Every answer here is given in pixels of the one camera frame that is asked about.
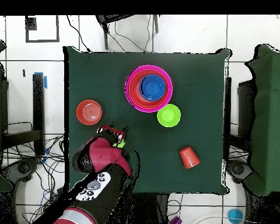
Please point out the black metal stand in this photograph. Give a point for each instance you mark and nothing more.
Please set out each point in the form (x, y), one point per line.
(246, 105)
(38, 105)

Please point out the orange cup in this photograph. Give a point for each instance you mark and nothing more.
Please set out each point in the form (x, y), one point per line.
(189, 158)

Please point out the dark green tablecloth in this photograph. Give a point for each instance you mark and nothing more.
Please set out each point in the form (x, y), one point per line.
(200, 140)

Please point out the large orange bowl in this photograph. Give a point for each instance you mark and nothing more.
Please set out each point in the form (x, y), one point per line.
(133, 93)

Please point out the black camera tripod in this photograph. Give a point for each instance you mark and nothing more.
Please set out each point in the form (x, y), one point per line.
(105, 35)

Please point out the small orange bowl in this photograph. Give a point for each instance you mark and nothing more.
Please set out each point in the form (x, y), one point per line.
(89, 112)

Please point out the blue tape strip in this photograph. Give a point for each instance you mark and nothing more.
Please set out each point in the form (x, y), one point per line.
(45, 82)

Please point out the blue disc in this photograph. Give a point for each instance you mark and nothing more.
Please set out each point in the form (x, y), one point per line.
(235, 215)

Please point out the small purple object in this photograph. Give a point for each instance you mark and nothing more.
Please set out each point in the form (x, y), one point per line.
(176, 221)

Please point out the small green bowl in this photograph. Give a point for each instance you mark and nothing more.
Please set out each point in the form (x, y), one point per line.
(169, 115)

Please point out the small dark blue bowl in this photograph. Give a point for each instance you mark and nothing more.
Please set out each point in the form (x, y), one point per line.
(152, 87)

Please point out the large pink bowl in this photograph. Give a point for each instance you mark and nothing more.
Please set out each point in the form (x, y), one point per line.
(149, 66)

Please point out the green cup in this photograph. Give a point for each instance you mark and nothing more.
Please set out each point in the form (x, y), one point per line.
(121, 144)

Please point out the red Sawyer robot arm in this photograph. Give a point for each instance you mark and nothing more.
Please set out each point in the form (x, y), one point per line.
(102, 158)

